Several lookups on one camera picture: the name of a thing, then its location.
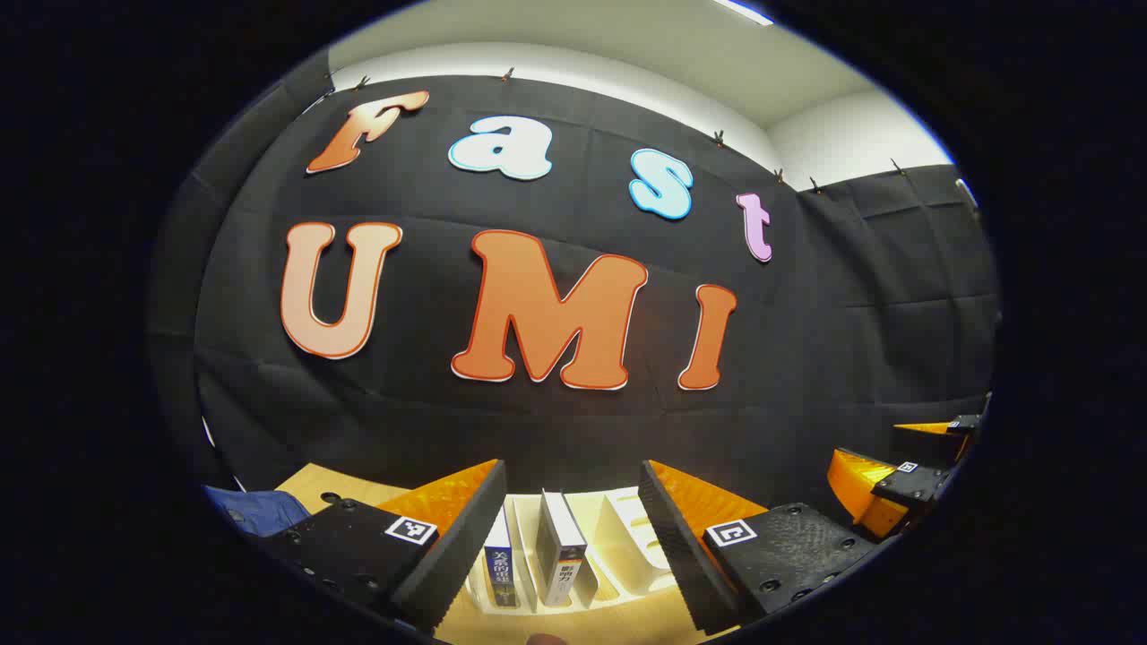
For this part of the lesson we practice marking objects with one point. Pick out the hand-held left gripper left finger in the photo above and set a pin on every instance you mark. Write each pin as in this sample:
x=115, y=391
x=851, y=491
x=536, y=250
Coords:
x=457, y=555

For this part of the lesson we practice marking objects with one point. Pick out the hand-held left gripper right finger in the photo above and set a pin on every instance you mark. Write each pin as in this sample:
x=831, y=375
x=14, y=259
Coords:
x=672, y=555

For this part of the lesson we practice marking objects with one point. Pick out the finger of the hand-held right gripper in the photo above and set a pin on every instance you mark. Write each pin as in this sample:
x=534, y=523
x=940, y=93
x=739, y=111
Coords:
x=963, y=423
x=909, y=485

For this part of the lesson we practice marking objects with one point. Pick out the blue spine book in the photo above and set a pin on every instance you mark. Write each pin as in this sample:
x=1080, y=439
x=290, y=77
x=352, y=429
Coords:
x=499, y=569

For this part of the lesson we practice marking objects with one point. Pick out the white bookshelf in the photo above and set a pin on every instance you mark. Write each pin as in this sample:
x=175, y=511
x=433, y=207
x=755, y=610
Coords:
x=618, y=537

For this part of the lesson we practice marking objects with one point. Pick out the white grey book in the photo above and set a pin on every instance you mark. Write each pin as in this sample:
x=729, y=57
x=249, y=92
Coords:
x=557, y=546

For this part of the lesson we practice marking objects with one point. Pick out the blue schoolbag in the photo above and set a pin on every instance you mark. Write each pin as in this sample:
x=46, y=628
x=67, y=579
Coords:
x=260, y=512

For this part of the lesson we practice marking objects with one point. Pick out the black backdrop cloth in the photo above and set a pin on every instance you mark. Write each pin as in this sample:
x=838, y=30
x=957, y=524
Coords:
x=430, y=421

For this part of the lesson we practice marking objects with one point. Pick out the ceiling light strip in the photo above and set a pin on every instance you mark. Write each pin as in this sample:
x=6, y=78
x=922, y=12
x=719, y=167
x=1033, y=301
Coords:
x=744, y=11

